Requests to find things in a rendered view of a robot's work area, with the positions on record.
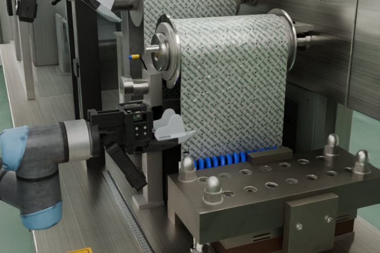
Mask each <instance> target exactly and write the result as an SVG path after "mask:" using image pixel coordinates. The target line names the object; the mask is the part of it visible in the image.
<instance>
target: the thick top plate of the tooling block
mask: <svg viewBox="0 0 380 253"><path fill-rule="evenodd" d="M323 150H324V148H322V149H316V150H310V151H303V152H297V153H293V155H292V159H286V160H280V161H276V162H270V163H263V164H258V165H251V164H250V163H248V162H241V163H234V164H228V165H222V166H217V167H211V168H205V169H199V170H196V176H197V180H196V181H195V182H191V183H184V182H180V181H179V180H178V176H179V173H176V174H171V175H168V203H169V204H170V206H171V207H172V208H173V210H174V211H175V212H176V214H177V215H178V216H179V218H180V219H181V221H182V222H183V223H184V225H185V226H186V227H187V229H188V230H189V231H190V233H191V234H192V235H193V237H194V238H195V240H196V241H197V243H198V244H199V245H203V244H206V243H210V242H215V241H220V240H223V239H228V238H232V237H237V236H240V235H245V234H250V233H254V232H259V231H262V230H267V229H272V228H276V227H280V226H284V213H285V205H286V201H290V200H295V199H300V198H305V197H311V196H314V195H319V194H324V193H329V192H333V193H334V194H336V195H337V196H338V207H337V213H341V212H345V211H350V210H355V209H358V208H363V207H367V206H372V205H375V204H380V169H378V168H377V167H375V166H373V165H371V167H370V170H371V173H370V174H368V175H359V174H357V173H354V172H352V167H353V160H354V159H355V158H356V156H355V155H353V154H351V153H350V152H348V151H346V150H345V149H343V148H341V147H340V148H339V152H340V155H339V156H327V155H324V154H323V153H322V151H323ZM211 176H215V177H217V178H218V179H219V180H220V182H221V188H222V197H223V203H221V204H219V205H214V206H212V205H208V204H205V203H204V202H203V201H202V198H203V197H204V190H205V184H206V180H207V179H208V178H209V177H211Z"/></svg>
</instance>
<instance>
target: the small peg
mask: <svg viewBox="0 0 380 253"><path fill-rule="evenodd" d="M144 51H145V53H155V52H159V46H158V45H152V46H145V47H144Z"/></svg>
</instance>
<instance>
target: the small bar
mask: <svg viewBox="0 0 380 253"><path fill-rule="evenodd" d="M292 155H293V151H292V150H291V149H289V148H288V147H281V148H277V149H271V150H264V151H257V152H250V153H247V162H248V163H250V164H251V165H258V164H263V163H270V162H276V161H280V160H286V159H292Z"/></svg>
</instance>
